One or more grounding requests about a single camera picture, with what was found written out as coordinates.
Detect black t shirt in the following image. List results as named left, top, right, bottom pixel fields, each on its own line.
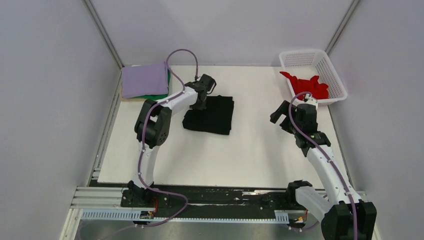
left=182, top=95, right=235, bottom=136

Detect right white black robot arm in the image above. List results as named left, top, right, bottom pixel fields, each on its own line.
left=270, top=99, right=377, bottom=240

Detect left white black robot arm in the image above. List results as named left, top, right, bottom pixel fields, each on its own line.
left=128, top=74, right=217, bottom=207

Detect red t shirt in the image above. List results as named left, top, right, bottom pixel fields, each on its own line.
left=279, top=71, right=329, bottom=100

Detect white plastic basket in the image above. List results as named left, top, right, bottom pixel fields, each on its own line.
left=278, top=49, right=348, bottom=106

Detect folded green t shirt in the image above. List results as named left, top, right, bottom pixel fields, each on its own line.
left=132, top=70, right=172, bottom=101

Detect folded purple t shirt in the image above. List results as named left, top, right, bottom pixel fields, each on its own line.
left=121, top=62, right=168, bottom=99

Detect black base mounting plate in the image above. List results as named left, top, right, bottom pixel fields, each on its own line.
left=120, top=185, right=307, bottom=220

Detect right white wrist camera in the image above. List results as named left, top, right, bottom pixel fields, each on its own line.
left=303, top=93, right=319, bottom=109

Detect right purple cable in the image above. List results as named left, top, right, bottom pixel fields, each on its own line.
left=286, top=91, right=359, bottom=240

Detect purple cable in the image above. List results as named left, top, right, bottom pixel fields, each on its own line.
left=134, top=48, right=200, bottom=229
left=286, top=91, right=359, bottom=240

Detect white slotted cable duct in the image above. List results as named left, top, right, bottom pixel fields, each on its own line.
left=81, top=210, right=289, bottom=224

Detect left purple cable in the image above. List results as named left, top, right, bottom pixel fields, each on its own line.
left=134, top=48, right=200, bottom=229

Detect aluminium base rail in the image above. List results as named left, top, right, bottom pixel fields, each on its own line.
left=59, top=186, right=382, bottom=240

